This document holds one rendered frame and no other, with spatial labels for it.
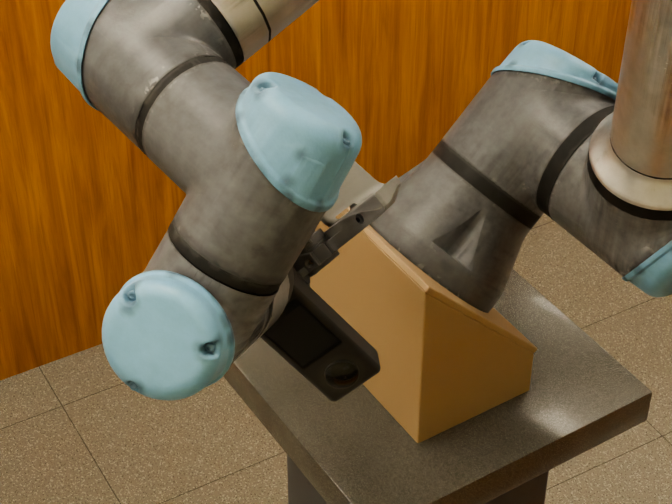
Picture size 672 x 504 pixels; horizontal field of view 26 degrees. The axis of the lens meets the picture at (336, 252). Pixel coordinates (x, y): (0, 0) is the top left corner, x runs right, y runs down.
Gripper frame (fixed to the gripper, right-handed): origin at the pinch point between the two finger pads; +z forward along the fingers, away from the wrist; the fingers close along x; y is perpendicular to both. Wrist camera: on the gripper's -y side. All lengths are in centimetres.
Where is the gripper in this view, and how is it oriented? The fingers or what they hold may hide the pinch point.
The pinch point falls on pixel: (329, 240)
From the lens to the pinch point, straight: 116.0
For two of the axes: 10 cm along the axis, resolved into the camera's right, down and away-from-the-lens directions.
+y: -6.0, -8.0, -0.4
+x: -7.6, 5.6, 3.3
